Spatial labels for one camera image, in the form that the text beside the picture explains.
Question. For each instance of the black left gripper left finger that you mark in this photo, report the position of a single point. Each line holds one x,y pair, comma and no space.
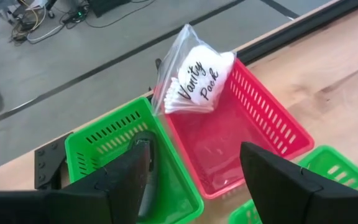
123,186

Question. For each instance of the green plastic basket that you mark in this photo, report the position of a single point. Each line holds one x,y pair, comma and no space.
331,158
176,199

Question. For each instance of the black floor box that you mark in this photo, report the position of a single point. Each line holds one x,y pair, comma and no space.
107,6

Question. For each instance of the clear vanity pack bag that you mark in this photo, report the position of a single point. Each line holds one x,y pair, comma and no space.
197,77

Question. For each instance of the red plastic basket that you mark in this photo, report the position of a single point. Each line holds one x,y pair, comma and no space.
228,146

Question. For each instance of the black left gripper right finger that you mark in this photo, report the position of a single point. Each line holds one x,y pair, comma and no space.
284,193

